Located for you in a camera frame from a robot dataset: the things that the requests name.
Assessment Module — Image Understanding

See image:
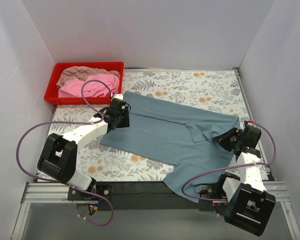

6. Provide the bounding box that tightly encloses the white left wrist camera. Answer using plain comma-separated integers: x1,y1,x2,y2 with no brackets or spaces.
111,93,124,100

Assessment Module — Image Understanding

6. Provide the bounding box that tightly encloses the aluminium right side rail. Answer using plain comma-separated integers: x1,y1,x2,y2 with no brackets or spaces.
231,66,276,181

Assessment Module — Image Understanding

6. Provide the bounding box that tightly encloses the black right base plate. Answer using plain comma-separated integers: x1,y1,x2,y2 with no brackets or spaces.
198,184,228,218

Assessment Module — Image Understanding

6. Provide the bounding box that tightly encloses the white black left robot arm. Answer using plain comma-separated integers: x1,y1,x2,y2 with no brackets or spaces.
37,94,130,200

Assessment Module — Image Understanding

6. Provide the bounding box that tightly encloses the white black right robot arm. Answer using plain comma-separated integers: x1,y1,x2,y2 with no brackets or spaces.
213,121,276,237

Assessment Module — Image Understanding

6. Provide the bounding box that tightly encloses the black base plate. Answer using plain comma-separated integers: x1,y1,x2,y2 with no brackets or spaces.
67,184,112,201
198,184,228,218

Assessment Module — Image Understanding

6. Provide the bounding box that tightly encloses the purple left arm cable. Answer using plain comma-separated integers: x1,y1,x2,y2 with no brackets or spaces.
16,79,115,228

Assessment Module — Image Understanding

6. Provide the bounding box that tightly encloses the aluminium front frame rail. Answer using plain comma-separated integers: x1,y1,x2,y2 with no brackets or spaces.
21,181,291,204

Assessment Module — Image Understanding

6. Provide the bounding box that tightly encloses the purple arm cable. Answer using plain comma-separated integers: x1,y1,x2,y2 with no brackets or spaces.
181,121,277,205
16,79,115,228

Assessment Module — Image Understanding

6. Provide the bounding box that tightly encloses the blue-grey t shirt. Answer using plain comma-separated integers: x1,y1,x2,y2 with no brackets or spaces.
100,91,240,203

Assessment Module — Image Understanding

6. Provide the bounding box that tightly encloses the red plastic bin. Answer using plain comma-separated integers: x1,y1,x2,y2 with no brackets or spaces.
44,61,124,106

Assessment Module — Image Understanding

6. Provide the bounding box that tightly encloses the beige t shirt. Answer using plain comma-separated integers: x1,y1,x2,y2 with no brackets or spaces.
56,66,120,88

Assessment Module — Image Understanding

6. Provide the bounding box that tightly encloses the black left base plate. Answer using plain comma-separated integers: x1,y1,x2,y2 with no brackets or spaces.
67,184,112,201

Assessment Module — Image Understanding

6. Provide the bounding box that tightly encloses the pink t shirt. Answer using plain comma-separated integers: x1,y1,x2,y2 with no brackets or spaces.
58,73,120,98

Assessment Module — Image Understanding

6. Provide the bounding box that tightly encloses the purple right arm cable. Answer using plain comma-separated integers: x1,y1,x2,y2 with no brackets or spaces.
181,121,277,205

